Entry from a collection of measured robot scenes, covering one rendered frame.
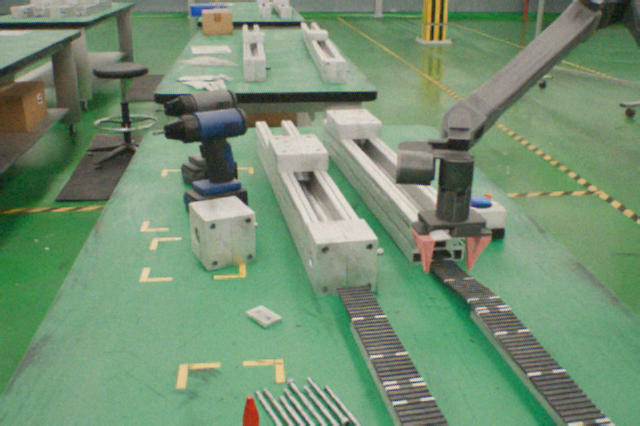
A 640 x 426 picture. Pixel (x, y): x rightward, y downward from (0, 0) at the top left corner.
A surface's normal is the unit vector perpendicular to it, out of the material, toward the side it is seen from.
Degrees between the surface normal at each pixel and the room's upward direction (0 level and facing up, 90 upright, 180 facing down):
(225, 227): 90
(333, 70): 90
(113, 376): 0
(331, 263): 90
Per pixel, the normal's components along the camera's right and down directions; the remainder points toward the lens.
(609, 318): 0.00, -0.93
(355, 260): 0.20, 0.35
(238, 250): 0.45, 0.32
